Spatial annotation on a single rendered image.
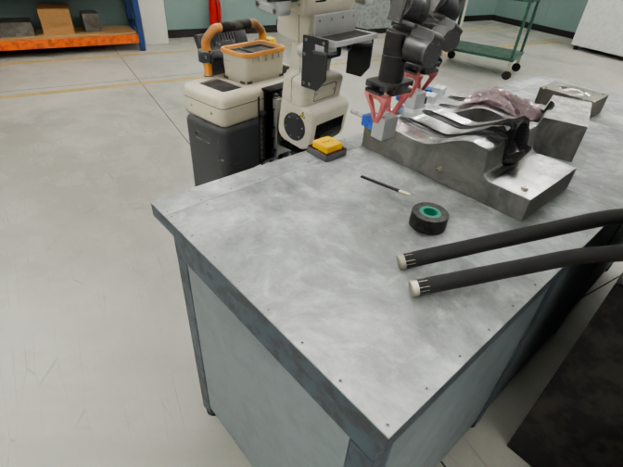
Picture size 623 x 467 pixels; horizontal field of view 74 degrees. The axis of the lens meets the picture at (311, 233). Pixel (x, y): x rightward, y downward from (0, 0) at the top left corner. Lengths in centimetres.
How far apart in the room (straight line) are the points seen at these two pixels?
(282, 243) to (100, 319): 119
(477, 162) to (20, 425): 156
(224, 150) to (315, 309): 107
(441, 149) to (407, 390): 66
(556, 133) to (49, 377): 183
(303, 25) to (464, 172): 74
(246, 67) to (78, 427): 136
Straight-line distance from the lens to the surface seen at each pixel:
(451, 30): 124
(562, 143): 145
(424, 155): 114
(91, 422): 162
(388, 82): 101
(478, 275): 78
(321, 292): 74
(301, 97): 152
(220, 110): 161
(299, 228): 88
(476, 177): 108
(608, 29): 803
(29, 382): 181
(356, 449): 74
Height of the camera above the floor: 132
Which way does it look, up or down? 36 degrees down
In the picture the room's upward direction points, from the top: 4 degrees clockwise
